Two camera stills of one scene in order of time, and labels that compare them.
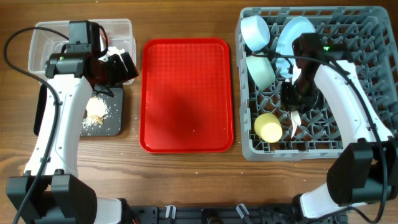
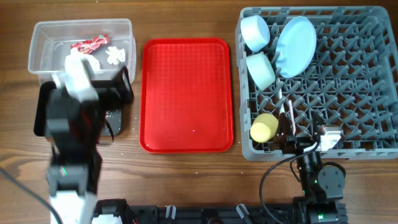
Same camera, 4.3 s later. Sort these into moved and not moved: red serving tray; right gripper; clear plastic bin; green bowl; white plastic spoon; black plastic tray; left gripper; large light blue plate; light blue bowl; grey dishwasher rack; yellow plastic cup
Moved: yellow plastic cup; white plastic spoon; right gripper; left gripper
Not moved: clear plastic bin; green bowl; large light blue plate; black plastic tray; light blue bowl; red serving tray; grey dishwasher rack
